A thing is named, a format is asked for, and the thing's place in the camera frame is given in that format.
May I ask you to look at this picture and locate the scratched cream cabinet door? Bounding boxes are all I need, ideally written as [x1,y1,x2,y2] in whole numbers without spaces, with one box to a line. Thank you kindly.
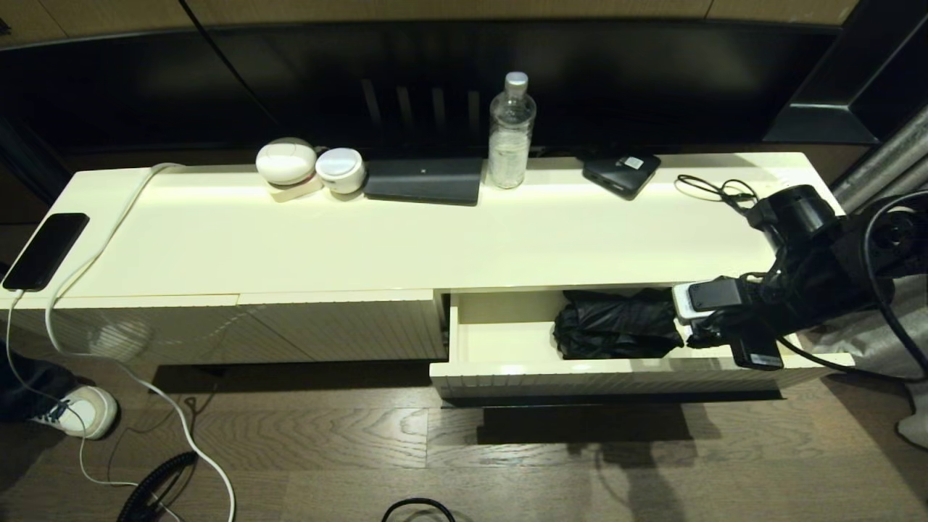
[54,294,312,365]

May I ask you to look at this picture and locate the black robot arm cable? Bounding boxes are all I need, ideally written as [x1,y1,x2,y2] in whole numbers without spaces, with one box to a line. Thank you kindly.
[779,191,928,379]

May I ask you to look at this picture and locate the black flat set-top box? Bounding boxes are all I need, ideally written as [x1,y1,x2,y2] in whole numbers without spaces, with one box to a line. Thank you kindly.
[363,158,484,207]

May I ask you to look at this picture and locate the thin white cable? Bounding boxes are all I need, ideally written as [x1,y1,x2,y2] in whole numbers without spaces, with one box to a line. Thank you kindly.
[6,289,182,522]

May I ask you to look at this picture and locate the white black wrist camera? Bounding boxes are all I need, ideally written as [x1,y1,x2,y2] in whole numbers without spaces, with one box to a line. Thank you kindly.
[672,277,745,324]

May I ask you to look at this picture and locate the white oval device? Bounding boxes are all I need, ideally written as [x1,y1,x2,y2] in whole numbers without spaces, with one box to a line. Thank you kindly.
[255,138,318,186]

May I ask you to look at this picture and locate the thick white power cable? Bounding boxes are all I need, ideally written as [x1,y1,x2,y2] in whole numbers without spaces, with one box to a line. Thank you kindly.
[46,163,237,522]

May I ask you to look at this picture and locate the small black labelled device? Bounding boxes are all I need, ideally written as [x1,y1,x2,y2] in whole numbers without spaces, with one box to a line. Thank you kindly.
[582,151,662,201]

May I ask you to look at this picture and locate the white round device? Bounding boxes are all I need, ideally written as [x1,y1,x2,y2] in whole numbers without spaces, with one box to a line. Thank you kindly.
[315,148,365,194]

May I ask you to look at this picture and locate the black umbrella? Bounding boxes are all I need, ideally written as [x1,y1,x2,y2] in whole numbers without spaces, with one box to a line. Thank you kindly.
[552,289,687,361]

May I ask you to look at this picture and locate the black smartphone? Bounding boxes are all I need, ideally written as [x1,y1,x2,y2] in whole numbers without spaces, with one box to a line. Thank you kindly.
[2,212,91,293]

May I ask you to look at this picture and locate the black television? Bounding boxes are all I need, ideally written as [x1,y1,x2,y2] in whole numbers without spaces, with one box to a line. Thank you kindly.
[0,20,860,171]

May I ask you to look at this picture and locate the dark trouser leg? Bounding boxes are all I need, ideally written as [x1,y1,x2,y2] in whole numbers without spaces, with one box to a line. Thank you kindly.
[0,347,78,423]

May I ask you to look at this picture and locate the clear plastic water bottle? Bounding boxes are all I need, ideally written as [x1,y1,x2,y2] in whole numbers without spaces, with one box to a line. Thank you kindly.
[487,71,537,190]

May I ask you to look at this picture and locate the cream ribbed drawer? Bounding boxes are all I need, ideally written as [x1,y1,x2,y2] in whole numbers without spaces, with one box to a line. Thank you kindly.
[429,286,858,401]

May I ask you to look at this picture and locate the black wall shelf frame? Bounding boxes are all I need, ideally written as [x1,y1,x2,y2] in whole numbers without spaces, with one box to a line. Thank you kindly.
[761,0,928,146]

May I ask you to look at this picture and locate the grey curtain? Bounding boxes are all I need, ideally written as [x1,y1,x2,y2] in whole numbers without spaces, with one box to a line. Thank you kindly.
[797,105,928,450]

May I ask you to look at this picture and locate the beige device base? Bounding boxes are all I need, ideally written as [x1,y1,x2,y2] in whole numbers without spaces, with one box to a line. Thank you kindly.
[265,173,324,203]

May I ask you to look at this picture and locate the thin black looped cable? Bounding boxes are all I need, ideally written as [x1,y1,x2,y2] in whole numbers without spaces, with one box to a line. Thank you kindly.
[674,174,760,212]

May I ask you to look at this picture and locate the plain cream cabinet door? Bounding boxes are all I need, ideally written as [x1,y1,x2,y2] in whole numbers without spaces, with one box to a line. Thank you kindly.
[238,290,447,362]

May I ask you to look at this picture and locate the cream low cabinet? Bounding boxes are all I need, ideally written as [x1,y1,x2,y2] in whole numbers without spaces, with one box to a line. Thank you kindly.
[0,151,856,367]

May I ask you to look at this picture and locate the black arched floor cable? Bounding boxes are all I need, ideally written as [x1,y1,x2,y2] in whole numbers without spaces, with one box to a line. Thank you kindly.
[381,497,457,522]

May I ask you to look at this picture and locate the black coiled cable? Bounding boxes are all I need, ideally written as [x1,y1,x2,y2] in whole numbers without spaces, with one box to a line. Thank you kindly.
[120,451,198,522]

